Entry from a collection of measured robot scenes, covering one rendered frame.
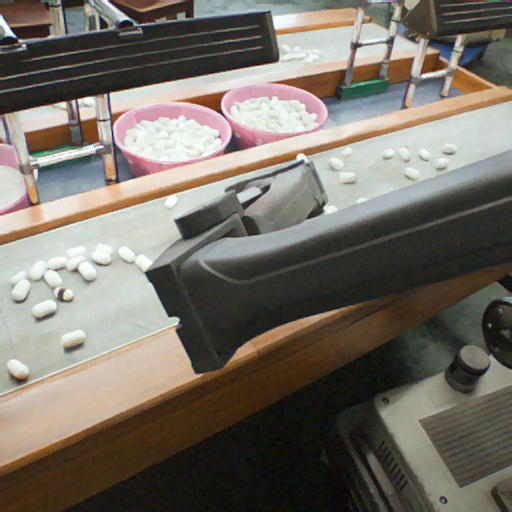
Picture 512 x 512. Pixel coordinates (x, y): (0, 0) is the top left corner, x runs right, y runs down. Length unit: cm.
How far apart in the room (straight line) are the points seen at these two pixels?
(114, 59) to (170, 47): 8
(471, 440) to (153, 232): 73
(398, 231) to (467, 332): 170
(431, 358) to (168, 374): 125
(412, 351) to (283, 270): 154
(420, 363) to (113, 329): 122
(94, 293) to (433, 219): 66
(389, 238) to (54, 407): 53
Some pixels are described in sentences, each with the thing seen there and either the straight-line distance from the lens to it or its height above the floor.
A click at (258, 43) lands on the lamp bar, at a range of 81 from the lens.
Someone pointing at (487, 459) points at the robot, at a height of 48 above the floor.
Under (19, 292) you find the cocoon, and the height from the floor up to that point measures 76.
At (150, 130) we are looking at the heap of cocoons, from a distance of 123.
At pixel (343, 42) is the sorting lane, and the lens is 190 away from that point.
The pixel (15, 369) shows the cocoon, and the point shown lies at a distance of 75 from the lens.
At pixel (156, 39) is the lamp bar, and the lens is 74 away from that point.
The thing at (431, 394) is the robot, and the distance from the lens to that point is 112.
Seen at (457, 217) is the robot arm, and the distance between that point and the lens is 25.
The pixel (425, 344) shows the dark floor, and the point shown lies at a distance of 184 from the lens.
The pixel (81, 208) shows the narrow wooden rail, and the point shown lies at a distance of 97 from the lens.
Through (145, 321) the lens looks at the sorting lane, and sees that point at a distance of 79.
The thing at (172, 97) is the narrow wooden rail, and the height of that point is 76.
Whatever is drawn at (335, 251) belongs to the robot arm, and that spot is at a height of 118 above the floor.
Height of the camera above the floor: 135
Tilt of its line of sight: 43 degrees down
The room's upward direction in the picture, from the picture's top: 7 degrees clockwise
